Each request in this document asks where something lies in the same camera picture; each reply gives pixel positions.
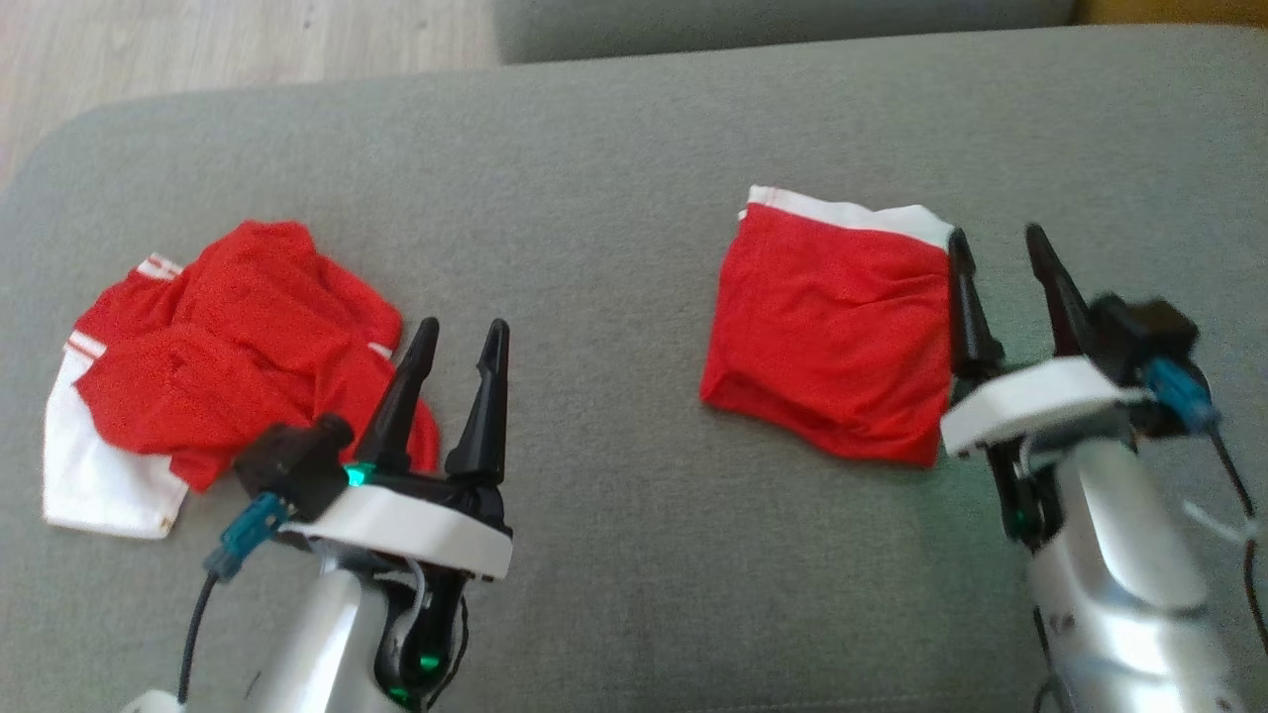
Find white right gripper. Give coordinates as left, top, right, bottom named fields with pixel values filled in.
left=939, top=223, right=1150, bottom=458

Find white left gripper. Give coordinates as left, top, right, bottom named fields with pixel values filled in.
left=280, top=317, right=514, bottom=582

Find red shorts with white band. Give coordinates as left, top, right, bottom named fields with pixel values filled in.
left=699, top=185, right=957, bottom=468

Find red white basketball jersey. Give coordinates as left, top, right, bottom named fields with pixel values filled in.
left=42, top=220, right=442, bottom=541

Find yellow and grey sofa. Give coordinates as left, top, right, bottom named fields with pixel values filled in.
left=0, top=25, right=1268, bottom=713

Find yellow sofa backrest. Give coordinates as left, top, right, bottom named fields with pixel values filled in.
left=1075, top=0, right=1268, bottom=29

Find grey back cushion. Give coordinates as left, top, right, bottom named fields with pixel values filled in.
left=492, top=0, right=1078, bottom=65

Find right teal plug black cable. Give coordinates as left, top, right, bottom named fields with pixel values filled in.
left=1144, top=358, right=1268, bottom=655

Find teal plug black cable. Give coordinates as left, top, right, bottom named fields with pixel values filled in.
left=176, top=495, right=290, bottom=704
left=1144, top=358, right=1268, bottom=655

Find left teal plug black cable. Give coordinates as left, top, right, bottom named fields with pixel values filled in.
left=176, top=495, right=290, bottom=704

